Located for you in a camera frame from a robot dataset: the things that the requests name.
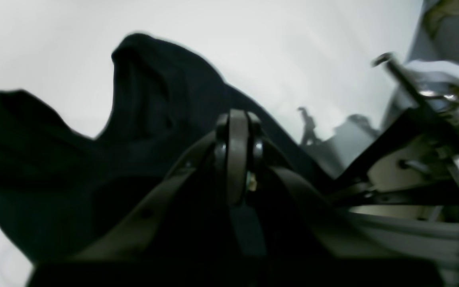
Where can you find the black t-shirt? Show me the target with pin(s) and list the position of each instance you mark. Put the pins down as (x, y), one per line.
(60, 191)

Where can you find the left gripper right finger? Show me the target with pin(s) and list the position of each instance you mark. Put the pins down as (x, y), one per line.
(308, 243)

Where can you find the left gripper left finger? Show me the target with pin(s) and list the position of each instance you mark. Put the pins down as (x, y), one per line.
(117, 259)

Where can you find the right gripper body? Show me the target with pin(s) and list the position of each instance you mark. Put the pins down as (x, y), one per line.
(414, 162)

